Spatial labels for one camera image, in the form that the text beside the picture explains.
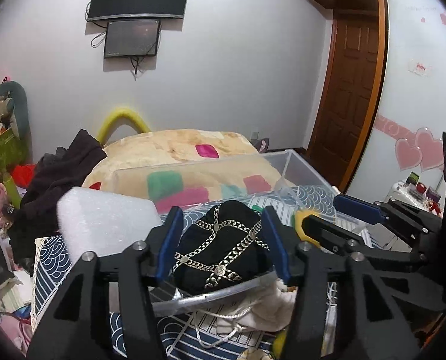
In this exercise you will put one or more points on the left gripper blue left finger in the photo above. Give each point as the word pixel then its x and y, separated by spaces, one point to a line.
pixel 173 228

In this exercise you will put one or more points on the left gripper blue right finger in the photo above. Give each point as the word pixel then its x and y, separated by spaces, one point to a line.
pixel 277 252

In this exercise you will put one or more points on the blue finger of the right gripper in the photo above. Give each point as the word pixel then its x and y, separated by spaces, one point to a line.
pixel 299 216
pixel 364 211

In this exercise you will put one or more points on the black pouch with gold chain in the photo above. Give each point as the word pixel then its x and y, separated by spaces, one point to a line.
pixel 221 249

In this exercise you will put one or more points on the white drawstring cloth bag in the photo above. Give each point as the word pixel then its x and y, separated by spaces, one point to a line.
pixel 268 309

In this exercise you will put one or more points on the white foam block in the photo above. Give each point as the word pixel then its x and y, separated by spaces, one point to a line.
pixel 101 222

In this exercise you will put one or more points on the yellow soft toy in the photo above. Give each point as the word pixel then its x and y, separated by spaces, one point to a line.
pixel 278 344

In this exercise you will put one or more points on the clear plastic storage box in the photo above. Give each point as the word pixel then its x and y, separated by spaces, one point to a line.
pixel 168 299

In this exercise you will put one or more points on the beige blanket with coloured patches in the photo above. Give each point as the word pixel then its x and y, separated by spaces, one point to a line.
pixel 183 167

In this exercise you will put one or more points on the brown wooden door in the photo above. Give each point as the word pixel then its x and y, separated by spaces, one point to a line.
pixel 346 96

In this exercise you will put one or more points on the blue patterned bed cover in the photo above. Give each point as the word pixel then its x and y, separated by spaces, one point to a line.
pixel 177 331

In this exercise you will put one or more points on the white wardrobe with pink hearts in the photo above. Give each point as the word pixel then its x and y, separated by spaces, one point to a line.
pixel 411 115

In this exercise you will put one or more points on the yellow foam tube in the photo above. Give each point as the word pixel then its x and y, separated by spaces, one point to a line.
pixel 117 117

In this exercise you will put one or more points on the black clothes pile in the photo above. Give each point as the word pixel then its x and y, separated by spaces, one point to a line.
pixel 54 175

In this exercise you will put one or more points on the green box with toys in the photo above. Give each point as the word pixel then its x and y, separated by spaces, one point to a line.
pixel 13 151

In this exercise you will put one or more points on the grey green plush cushion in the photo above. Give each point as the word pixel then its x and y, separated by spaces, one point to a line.
pixel 14 109

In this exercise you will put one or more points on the small dark wall monitor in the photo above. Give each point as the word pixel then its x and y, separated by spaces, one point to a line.
pixel 131 38

